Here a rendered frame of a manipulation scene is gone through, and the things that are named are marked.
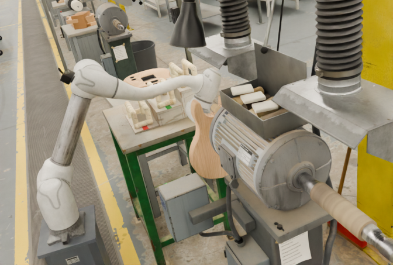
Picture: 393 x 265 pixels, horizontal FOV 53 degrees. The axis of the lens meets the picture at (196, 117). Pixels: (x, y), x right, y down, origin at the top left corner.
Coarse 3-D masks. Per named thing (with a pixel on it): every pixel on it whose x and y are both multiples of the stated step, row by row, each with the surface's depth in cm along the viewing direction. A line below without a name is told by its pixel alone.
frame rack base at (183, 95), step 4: (180, 88) 231; (184, 88) 230; (188, 88) 229; (176, 92) 236; (180, 92) 227; (184, 92) 228; (188, 92) 229; (192, 92) 230; (176, 96) 238; (180, 96) 229; (184, 96) 229; (188, 96) 230; (192, 96) 231; (180, 100) 232; (184, 100) 230; (188, 100) 231; (184, 104) 231; (184, 108) 232; (184, 112) 233
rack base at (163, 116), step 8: (168, 96) 244; (152, 104) 237; (176, 104) 232; (152, 112) 239; (160, 112) 227; (168, 112) 229; (176, 112) 231; (160, 120) 229; (168, 120) 231; (176, 120) 232
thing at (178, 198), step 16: (192, 176) 147; (160, 192) 142; (176, 192) 140; (192, 192) 140; (176, 208) 140; (192, 208) 143; (176, 224) 143; (192, 224) 146; (208, 224) 149; (176, 240) 146
